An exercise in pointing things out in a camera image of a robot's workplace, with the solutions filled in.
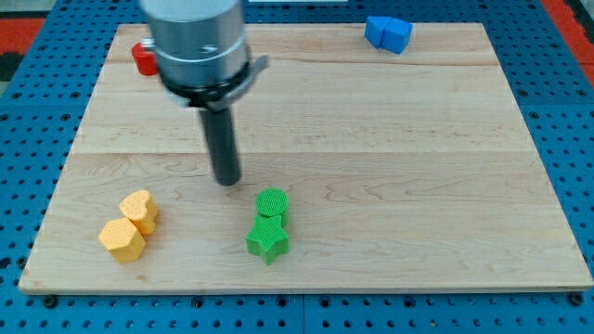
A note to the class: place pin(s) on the green cylinder block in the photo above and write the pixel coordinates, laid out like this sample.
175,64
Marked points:
273,202

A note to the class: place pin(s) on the green star block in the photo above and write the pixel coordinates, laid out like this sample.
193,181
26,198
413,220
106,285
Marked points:
267,239

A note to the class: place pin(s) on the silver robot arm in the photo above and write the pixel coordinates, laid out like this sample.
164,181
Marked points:
201,50

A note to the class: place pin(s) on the wooden board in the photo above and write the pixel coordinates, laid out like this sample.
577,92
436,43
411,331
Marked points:
410,173

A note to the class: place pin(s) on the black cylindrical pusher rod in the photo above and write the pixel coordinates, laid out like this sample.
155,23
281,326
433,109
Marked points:
218,128

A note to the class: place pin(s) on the blue block left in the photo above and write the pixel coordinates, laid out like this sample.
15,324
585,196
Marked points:
374,29

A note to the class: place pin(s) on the blue block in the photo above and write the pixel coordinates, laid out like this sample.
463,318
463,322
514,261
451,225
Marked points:
374,29
396,35

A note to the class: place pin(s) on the blue block right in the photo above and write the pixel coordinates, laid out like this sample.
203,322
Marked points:
396,35

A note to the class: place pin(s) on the yellow heart block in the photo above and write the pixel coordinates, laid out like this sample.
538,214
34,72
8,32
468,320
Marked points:
141,209

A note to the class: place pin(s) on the red block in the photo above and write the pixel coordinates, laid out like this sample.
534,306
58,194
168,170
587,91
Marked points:
144,60

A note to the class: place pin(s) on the yellow hexagon block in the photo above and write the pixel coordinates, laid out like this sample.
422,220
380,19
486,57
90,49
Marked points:
122,240

